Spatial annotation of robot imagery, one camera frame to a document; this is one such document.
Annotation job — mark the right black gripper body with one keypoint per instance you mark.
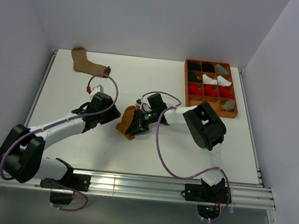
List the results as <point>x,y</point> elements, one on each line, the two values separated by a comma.
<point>144,119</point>

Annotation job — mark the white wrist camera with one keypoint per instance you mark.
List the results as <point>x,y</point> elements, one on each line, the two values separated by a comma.
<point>94,90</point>
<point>140,103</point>

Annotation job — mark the tan sock with red cuff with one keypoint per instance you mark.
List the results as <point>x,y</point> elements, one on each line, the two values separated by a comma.
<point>228,106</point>

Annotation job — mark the red rolled sock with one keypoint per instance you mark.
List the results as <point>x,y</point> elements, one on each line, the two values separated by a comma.
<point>194,90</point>
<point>224,92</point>
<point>210,91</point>

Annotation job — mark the black rolled sock back-left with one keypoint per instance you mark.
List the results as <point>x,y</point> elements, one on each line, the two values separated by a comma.
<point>193,66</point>

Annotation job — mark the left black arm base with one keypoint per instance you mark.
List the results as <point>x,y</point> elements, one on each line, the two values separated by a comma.
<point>64,191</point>

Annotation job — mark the orange compartment organizer box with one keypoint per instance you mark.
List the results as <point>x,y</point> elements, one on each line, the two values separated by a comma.
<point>215,102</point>

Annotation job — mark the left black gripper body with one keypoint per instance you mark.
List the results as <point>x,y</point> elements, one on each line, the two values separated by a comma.
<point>107,116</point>

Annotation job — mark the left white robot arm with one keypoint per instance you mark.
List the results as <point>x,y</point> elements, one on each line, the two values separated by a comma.
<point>21,154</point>

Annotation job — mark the white rolled sock middle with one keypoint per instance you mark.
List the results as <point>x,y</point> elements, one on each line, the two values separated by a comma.
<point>208,80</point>

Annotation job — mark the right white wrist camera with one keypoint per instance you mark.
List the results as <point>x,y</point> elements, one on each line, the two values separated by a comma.
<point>140,103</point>

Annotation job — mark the grey rolled sock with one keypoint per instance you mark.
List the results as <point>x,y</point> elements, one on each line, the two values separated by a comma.
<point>221,70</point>

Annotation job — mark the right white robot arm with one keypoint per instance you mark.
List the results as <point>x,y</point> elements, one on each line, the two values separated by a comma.
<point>205,126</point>

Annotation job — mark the red rolled sock middle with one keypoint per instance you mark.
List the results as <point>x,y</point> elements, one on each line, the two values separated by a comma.
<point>210,91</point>

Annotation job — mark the black rolled sock middle-left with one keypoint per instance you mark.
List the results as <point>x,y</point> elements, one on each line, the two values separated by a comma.
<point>193,78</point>

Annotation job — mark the mustard yellow striped sock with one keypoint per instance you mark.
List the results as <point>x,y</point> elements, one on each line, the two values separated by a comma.
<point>126,120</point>

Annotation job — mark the red rolled sock right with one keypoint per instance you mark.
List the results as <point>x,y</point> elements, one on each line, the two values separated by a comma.
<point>224,92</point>

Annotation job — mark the white rolled sock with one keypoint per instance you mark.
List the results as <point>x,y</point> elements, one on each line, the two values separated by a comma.
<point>208,80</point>
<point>223,82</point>

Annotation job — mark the black rolled sock back-middle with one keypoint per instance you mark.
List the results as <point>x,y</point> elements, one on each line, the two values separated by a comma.
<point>208,67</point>

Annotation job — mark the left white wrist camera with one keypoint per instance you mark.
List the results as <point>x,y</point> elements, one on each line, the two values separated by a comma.
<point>94,90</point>

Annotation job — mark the red rolled sock left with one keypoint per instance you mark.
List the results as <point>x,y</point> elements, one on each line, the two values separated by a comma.
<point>194,90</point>

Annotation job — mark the aluminium frame rail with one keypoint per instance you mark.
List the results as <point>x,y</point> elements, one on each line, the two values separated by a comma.
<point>165,189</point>

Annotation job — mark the white rolled sock right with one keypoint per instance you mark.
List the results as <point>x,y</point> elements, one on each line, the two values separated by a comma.
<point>223,82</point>

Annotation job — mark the brown sock on table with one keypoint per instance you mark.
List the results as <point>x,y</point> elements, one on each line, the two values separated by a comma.
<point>83,65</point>

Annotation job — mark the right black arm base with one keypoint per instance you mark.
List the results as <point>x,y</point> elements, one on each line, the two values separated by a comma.
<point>206,194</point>

